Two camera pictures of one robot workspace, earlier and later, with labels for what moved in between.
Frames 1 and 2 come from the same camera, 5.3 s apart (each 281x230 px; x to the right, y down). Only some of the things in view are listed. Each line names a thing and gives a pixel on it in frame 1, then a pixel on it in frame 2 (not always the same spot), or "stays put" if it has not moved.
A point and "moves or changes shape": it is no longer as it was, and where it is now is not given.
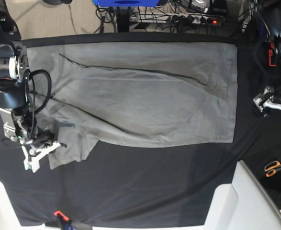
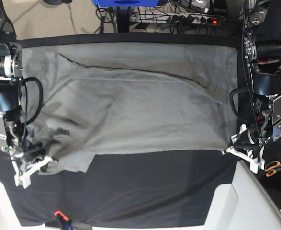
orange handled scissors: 272,166 stays put
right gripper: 267,93 to 245,139
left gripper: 37,137 to 27,155
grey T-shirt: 135,94 moves or changes shape
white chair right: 243,204 stays put
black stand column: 123,18 stays put
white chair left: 1,213 stays put
